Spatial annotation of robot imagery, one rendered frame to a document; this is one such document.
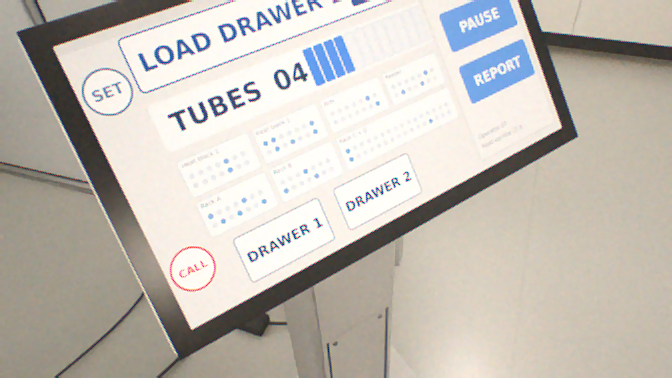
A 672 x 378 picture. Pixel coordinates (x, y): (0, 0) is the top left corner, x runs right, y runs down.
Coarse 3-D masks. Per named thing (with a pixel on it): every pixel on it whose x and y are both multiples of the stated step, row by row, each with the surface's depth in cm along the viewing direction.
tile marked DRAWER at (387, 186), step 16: (400, 160) 58; (368, 176) 57; (384, 176) 58; (400, 176) 58; (416, 176) 59; (336, 192) 56; (352, 192) 56; (368, 192) 57; (384, 192) 58; (400, 192) 58; (416, 192) 59; (352, 208) 56; (368, 208) 57; (384, 208) 58; (352, 224) 56
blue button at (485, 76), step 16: (512, 48) 64; (464, 64) 62; (480, 64) 62; (496, 64) 63; (512, 64) 64; (528, 64) 65; (464, 80) 62; (480, 80) 62; (496, 80) 63; (512, 80) 64; (480, 96) 62
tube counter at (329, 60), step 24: (360, 24) 57; (384, 24) 58; (408, 24) 59; (312, 48) 55; (336, 48) 56; (360, 48) 57; (384, 48) 58; (408, 48) 59; (288, 72) 54; (312, 72) 55; (336, 72) 56; (288, 96) 54
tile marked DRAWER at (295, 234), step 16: (304, 208) 54; (320, 208) 55; (272, 224) 53; (288, 224) 54; (304, 224) 54; (320, 224) 55; (240, 240) 52; (256, 240) 53; (272, 240) 53; (288, 240) 54; (304, 240) 54; (320, 240) 55; (240, 256) 52; (256, 256) 53; (272, 256) 53; (288, 256) 54; (304, 256) 54; (256, 272) 53; (272, 272) 53
